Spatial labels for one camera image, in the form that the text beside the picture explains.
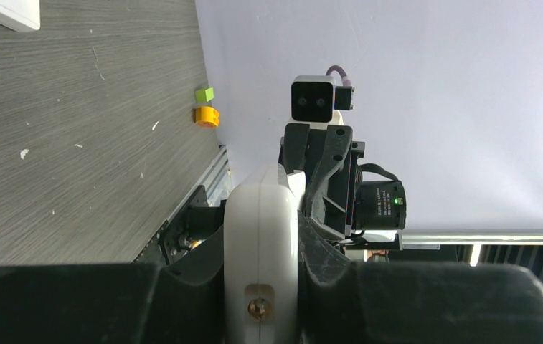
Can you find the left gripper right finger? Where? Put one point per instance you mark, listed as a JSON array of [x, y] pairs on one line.
[[345, 301]]

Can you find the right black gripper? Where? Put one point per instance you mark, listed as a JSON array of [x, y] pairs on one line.
[[326, 157]]

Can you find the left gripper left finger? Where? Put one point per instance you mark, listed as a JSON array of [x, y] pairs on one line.
[[116, 303]]

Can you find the long white remote control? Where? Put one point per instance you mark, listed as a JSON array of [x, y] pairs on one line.
[[20, 15]]

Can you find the orange block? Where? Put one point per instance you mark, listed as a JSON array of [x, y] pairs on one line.
[[206, 117]]

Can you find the green block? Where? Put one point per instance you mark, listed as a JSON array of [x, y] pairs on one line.
[[205, 94]]

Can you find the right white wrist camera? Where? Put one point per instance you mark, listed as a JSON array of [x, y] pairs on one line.
[[319, 101]]

